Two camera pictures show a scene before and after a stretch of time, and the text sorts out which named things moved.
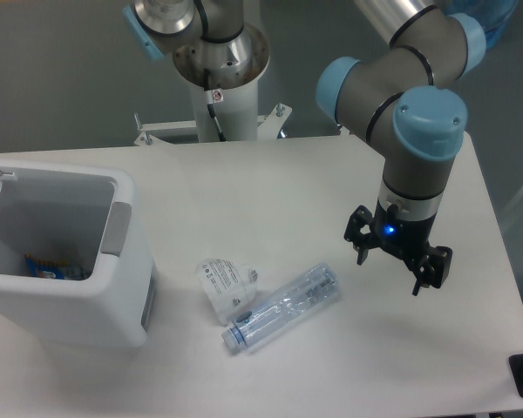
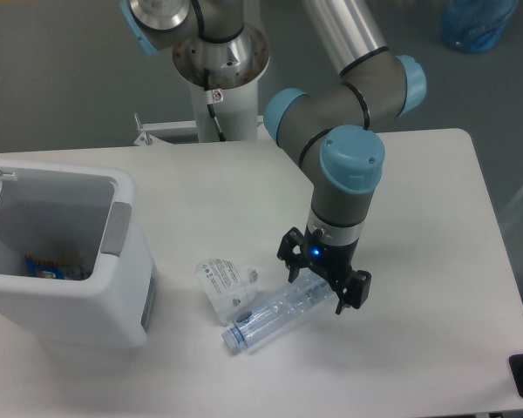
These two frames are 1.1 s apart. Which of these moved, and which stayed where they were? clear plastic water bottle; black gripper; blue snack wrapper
Moved: black gripper
Stayed: clear plastic water bottle; blue snack wrapper
